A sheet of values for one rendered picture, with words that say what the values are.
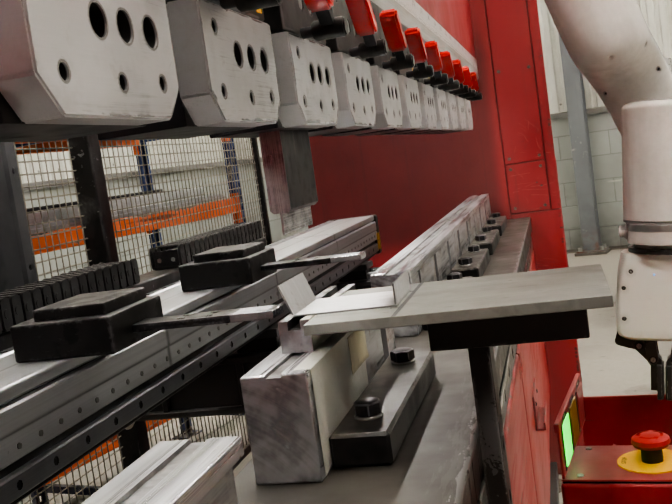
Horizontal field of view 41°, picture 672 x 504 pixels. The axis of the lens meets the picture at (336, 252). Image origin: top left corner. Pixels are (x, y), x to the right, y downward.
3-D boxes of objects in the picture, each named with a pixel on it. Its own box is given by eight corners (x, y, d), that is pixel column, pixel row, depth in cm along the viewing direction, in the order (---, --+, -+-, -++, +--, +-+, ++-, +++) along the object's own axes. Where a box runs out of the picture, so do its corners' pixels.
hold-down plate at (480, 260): (479, 283, 170) (477, 267, 170) (451, 286, 171) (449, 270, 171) (490, 261, 199) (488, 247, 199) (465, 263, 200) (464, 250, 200)
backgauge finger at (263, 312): (261, 340, 83) (253, 287, 83) (15, 364, 90) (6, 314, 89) (297, 315, 95) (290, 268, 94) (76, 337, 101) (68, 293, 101)
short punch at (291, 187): (294, 233, 83) (279, 130, 82) (273, 236, 83) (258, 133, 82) (321, 223, 92) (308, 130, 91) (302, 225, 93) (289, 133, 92)
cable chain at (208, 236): (183, 267, 151) (179, 244, 150) (151, 271, 152) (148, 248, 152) (263, 237, 193) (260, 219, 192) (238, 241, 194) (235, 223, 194)
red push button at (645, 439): (673, 473, 92) (669, 439, 92) (632, 473, 94) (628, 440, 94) (673, 459, 96) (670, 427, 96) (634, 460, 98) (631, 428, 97)
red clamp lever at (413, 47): (421, 23, 130) (434, 70, 138) (394, 28, 131) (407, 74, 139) (422, 32, 129) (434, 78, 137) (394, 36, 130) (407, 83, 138)
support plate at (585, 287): (614, 307, 73) (612, 294, 73) (304, 336, 79) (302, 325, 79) (602, 273, 90) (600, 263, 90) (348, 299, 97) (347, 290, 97)
